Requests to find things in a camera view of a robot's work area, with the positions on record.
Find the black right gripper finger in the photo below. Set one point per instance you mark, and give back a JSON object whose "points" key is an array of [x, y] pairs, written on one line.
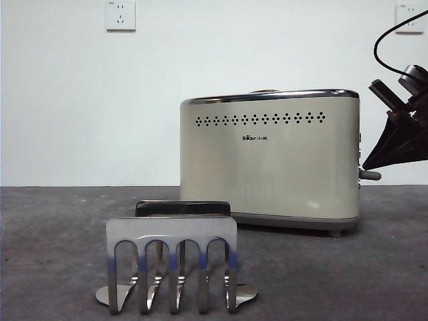
{"points": [[401, 140]]}

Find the grey toaster lever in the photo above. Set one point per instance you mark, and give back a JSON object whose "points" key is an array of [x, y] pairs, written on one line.
{"points": [[371, 175]]}

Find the cream toaster with chrome top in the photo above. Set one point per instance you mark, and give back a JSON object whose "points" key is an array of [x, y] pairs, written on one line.
{"points": [[267, 174]]}

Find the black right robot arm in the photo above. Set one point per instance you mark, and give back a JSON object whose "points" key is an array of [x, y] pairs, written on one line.
{"points": [[413, 82]]}

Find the stainless steel toast rack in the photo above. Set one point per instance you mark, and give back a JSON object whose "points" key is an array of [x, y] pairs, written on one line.
{"points": [[170, 227]]}

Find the white wall socket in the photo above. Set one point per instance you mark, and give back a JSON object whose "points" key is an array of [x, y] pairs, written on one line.
{"points": [[121, 16], [406, 25]]}

